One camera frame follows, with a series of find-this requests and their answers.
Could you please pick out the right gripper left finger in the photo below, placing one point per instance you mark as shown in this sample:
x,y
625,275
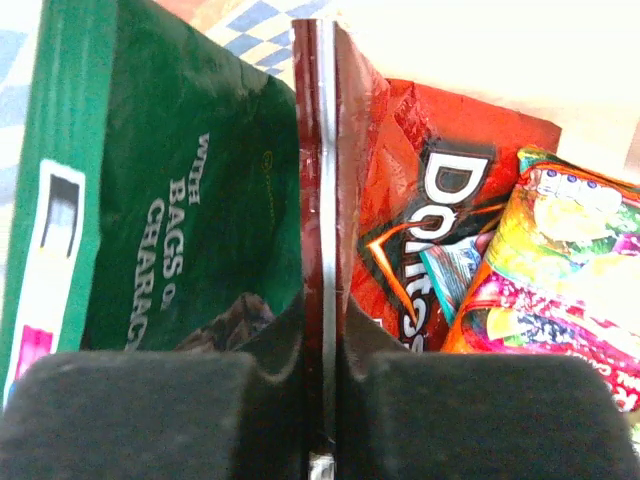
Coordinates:
x,y
163,415

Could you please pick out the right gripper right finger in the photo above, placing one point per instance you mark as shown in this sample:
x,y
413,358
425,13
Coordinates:
x,y
475,420

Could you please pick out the red Doritos bag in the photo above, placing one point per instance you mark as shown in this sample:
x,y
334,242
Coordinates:
x,y
388,169

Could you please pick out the blue checkered paper bag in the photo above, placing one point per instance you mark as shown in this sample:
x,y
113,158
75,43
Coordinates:
x,y
575,63

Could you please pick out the colourful candy bag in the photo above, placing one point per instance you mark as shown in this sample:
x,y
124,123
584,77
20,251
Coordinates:
x,y
561,275

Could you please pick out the dark green snack bag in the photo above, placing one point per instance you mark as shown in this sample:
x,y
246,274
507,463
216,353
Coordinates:
x,y
158,182

